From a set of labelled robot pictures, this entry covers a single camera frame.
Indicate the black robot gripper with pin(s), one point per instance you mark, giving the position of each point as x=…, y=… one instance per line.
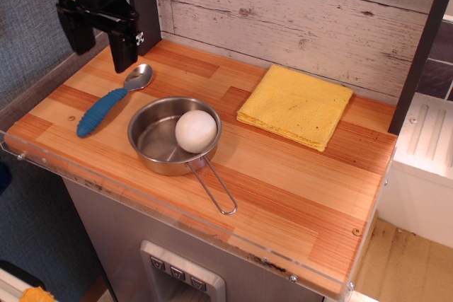
x=118, y=18

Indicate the blue handled metal spoon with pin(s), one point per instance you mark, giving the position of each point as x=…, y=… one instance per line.
x=138, y=79

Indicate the small steel saucepan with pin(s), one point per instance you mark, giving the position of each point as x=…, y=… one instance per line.
x=151, y=133

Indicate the white egg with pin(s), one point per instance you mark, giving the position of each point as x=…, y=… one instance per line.
x=195, y=131

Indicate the clear acrylic edge guard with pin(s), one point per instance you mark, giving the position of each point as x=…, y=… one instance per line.
x=300, y=213

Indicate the grey toy fridge cabinet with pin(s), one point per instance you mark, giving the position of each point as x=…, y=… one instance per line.
x=117, y=230

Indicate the folded yellow cloth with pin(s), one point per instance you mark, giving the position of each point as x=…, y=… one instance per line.
x=296, y=106

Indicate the silver dispenser panel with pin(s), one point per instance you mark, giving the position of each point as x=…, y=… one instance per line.
x=174, y=278

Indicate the yellow object bottom left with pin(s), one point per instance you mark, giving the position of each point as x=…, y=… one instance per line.
x=36, y=294

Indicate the white toy sink unit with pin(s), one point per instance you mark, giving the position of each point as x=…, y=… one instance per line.
x=417, y=194

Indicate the dark left shelf post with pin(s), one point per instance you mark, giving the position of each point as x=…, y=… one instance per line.
x=148, y=23

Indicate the dark shelf post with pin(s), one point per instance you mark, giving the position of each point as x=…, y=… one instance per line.
x=148, y=23
x=427, y=39

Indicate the dark right shelf post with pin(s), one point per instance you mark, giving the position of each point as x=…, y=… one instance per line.
x=427, y=39

